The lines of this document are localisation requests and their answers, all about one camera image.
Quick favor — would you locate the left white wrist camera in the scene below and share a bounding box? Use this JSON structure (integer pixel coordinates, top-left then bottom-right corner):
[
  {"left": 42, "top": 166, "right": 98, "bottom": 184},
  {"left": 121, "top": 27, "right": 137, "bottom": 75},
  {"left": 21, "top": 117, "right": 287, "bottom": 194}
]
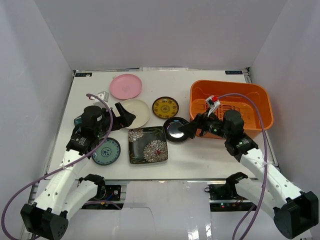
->
[{"left": 97, "top": 91, "right": 110, "bottom": 105}]

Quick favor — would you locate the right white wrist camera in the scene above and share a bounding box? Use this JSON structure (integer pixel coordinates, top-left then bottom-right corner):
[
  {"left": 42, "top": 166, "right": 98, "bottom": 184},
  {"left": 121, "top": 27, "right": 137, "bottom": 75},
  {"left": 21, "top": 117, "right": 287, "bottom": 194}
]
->
[{"left": 205, "top": 95, "right": 221, "bottom": 115}]

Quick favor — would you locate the blue green patterned plate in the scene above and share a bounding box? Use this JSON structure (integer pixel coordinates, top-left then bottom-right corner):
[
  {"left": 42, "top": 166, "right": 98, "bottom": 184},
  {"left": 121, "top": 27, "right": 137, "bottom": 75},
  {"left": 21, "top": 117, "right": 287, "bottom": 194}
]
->
[{"left": 92, "top": 137, "right": 121, "bottom": 166}]

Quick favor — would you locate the left corner label sticker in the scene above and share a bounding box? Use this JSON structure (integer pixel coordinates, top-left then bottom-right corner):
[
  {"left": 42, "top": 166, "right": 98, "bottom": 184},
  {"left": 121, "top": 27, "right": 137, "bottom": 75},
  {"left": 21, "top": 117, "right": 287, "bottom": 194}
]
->
[{"left": 74, "top": 72, "right": 92, "bottom": 78}]

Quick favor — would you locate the corner label sticker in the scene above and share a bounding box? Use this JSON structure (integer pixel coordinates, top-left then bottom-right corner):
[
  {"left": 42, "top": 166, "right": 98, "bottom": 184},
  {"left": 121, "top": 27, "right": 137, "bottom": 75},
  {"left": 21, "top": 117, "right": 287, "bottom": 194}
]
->
[
  {"left": 74, "top": 72, "right": 92, "bottom": 78},
  {"left": 225, "top": 70, "right": 243, "bottom": 75}
]

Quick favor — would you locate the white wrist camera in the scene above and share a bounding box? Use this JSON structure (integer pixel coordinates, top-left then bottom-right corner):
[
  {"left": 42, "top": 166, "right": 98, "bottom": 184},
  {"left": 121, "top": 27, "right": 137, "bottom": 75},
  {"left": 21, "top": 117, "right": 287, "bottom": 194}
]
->
[
  {"left": 97, "top": 91, "right": 110, "bottom": 105},
  {"left": 205, "top": 95, "right": 221, "bottom": 115}
]

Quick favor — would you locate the pink round plate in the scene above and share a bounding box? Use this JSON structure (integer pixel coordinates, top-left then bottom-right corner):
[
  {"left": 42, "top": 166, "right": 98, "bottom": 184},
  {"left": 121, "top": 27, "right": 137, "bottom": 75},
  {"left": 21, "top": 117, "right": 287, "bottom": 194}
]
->
[{"left": 109, "top": 73, "right": 143, "bottom": 100}]

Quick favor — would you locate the black floral square plate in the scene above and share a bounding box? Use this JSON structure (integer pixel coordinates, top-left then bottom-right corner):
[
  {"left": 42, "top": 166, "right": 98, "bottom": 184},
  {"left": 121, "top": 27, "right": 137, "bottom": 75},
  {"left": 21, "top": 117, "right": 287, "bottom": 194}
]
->
[{"left": 128, "top": 126, "right": 169, "bottom": 165}]

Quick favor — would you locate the right corner label sticker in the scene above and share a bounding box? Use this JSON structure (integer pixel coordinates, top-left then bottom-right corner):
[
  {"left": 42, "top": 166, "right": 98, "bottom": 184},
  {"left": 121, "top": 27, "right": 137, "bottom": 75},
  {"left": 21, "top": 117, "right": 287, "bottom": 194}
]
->
[{"left": 225, "top": 70, "right": 243, "bottom": 75}]

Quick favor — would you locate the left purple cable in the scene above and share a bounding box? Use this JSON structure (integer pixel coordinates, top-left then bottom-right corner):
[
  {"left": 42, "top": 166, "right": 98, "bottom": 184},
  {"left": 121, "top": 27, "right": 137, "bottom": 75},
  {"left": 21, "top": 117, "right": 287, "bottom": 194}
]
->
[{"left": 1, "top": 93, "right": 115, "bottom": 240}]

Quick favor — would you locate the yellow patterned small plate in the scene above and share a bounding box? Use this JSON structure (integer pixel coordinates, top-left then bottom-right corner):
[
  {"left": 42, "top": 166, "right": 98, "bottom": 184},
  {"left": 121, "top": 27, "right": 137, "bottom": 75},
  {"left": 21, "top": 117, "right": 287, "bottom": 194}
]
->
[{"left": 151, "top": 96, "right": 180, "bottom": 120}]

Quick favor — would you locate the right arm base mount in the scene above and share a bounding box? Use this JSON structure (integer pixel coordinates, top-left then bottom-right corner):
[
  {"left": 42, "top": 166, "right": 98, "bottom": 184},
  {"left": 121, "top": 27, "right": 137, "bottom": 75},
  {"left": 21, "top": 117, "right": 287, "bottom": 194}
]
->
[{"left": 204, "top": 184, "right": 256, "bottom": 212}]

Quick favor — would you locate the teal square plate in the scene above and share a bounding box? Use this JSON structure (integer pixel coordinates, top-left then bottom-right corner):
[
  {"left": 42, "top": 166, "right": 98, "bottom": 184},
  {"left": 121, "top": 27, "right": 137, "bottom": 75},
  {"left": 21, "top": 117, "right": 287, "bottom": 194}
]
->
[{"left": 73, "top": 115, "right": 82, "bottom": 130}]

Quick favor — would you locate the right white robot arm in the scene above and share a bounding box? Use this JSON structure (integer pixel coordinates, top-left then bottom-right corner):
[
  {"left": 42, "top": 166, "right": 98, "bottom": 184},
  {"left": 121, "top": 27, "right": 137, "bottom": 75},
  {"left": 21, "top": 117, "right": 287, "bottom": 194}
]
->
[{"left": 179, "top": 110, "right": 319, "bottom": 240}]

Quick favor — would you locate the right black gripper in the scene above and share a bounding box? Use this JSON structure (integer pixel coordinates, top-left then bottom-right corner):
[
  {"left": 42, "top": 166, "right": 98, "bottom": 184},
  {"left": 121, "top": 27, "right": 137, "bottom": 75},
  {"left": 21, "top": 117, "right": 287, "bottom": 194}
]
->
[{"left": 178, "top": 108, "right": 231, "bottom": 141}]

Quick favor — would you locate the orange plastic bin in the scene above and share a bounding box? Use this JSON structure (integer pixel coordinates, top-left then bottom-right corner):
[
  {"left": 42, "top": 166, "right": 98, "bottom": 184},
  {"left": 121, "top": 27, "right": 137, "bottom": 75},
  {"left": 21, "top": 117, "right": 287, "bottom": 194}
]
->
[{"left": 189, "top": 80, "right": 274, "bottom": 139}]

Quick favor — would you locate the black glossy round plate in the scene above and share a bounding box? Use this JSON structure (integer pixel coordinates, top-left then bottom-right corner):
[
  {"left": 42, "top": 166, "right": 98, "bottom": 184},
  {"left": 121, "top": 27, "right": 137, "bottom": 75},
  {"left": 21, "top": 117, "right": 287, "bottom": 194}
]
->
[{"left": 163, "top": 117, "right": 188, "bottom": 143}]

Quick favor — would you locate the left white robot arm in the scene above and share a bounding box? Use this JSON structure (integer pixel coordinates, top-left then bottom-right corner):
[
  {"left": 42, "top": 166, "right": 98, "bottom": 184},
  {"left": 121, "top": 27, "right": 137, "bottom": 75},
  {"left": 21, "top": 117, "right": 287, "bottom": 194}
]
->
[{"left": 20, "top": 102, "right": 136, "bottom": 240}]

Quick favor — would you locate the cream round plate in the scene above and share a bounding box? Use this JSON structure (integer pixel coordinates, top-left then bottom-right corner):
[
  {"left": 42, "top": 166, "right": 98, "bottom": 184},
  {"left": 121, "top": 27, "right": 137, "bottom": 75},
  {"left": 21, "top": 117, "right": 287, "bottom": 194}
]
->
[{"left": 121, "top": 98, "right": 150, "bottom": 129}]

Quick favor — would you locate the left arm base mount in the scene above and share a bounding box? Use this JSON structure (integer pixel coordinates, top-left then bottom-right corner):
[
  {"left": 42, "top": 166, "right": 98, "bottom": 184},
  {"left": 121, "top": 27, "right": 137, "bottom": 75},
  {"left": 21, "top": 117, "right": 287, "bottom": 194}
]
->
[{"left": 81, "top": 185, "right": 124, "bottom": 210}]

